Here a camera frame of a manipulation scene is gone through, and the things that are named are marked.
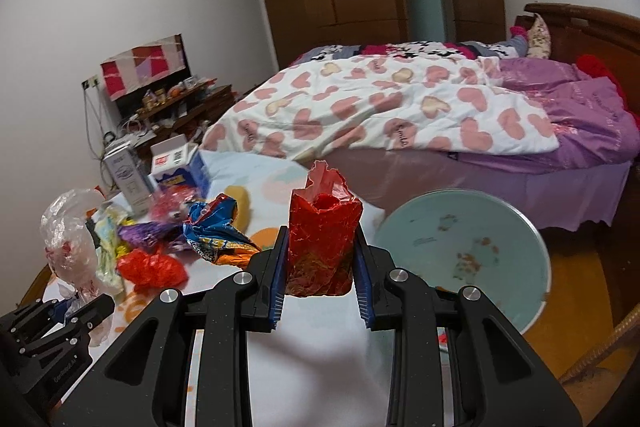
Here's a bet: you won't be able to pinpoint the wooden television stand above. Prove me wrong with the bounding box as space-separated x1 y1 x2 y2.
117 82 236 152

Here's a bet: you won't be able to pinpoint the pink patchwork cloth cover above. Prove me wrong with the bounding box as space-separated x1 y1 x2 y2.
100 34 183 100

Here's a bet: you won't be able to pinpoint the wooden headboard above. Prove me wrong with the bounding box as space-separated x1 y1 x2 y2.
522 3 640 118

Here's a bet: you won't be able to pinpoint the clear plastic bag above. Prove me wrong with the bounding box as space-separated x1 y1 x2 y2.
40 188 123 348

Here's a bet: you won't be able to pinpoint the purple snack wrapper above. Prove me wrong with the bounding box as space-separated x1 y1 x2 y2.
120 219 188 253

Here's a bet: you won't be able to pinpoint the hanging cables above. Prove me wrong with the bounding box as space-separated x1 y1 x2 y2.
84 87 119 188

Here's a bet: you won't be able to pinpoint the wicker furniture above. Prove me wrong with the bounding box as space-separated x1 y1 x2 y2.
555 302 640 383

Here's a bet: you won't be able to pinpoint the light blue basin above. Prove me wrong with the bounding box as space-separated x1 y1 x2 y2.
372 189 553 338

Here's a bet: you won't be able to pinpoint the green yellow snack packet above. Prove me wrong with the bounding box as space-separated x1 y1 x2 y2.
95 202 133 293

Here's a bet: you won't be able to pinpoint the purple quilt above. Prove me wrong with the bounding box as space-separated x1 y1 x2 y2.
500 57 640 168

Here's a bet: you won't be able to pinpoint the bed with heart-pattern quilt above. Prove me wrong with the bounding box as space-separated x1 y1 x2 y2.
200 54 558 162

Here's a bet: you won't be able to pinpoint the blue orange snack wrapper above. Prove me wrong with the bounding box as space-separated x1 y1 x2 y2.
182 194 261 268

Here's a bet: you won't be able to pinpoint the black white pink blanket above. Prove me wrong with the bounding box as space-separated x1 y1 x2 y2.
287 41 521 68

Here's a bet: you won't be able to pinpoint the white tall carton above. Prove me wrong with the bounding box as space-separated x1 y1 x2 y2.
102 144 156 215

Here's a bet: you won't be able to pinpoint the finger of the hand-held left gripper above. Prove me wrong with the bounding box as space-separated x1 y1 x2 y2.
60 295 116 349
0 299 57 339

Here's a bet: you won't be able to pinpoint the pink grey garment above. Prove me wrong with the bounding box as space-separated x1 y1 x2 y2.
507 24 529 56

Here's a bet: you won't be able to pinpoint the red snack bag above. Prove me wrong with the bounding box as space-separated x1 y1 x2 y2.
285 159 363 298

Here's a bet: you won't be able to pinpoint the blue white milk carton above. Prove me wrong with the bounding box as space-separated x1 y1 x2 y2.
150 134 211 202

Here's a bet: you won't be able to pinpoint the white set-top box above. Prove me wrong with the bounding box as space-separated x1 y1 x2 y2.
102 132 156 158

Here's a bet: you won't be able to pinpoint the red plastic bag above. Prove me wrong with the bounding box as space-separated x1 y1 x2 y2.
117 247 188 293

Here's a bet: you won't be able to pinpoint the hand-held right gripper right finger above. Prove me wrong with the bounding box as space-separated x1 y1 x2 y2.
352 239 583 427

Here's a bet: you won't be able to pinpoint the pink cellophane wrapper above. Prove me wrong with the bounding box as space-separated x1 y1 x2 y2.
152 187 206 225

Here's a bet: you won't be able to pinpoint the purple bed sheet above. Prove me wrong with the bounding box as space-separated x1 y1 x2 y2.
295 147 633 230

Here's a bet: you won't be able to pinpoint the red knitted cloth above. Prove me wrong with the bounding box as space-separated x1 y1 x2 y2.
575 54 640 118

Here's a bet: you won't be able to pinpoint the black television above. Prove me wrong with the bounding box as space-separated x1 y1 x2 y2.
114 33 193 118

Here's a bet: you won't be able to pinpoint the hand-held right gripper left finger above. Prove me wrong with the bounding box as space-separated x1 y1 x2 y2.
50 237 291 427

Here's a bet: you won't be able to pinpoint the floral pillow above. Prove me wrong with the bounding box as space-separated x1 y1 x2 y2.
525 14 553 60

